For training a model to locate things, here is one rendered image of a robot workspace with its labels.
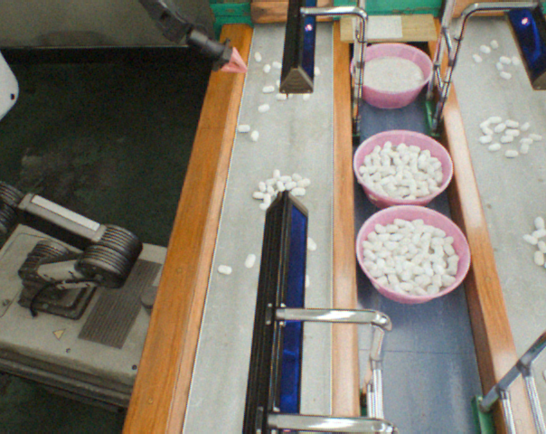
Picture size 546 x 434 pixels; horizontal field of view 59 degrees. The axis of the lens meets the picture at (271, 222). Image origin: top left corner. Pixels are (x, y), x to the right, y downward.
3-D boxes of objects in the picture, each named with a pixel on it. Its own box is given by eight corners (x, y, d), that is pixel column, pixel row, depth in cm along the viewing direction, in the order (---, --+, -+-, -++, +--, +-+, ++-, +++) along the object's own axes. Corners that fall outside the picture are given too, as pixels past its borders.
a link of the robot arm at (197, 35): (180, 44, 141) (190, 29, 137) (183, 33, 145) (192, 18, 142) (201, 57, 144) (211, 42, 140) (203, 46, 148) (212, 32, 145)
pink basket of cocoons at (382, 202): (374, 233, 130) (377, 212, 123) (338, 166, 146) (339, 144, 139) (463, 207, 133) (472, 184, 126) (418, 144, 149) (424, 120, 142)
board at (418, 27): (340, 43, 169) (340, 40, 168) (340, 20, 178) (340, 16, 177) (437, 41, 165) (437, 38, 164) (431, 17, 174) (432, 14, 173)
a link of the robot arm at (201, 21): (160, 34, 140) (175, 12, 135) (166, 17, 148) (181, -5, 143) (195, 59, 145) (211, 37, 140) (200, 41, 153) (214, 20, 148)
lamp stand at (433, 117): (428, 146, 148) (462, 8, 113) (421, 103, 160) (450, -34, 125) (492, 146, 146) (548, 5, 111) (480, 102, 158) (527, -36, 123)
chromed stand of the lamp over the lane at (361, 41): (298, 146, 153) (293, 14, 117) (301, 105, 165) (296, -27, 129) (359, 146, 151) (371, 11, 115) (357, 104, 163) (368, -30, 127)
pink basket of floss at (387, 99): (389, 127, 155) (392, 103, 147) (333, 89, 168) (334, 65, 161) (444, 90, 163) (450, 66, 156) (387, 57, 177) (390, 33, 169)
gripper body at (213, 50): (232, 40, 147) (211, 26, 144) (228, 60, 141) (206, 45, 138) (221, 54, 152) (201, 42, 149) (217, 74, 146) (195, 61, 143)
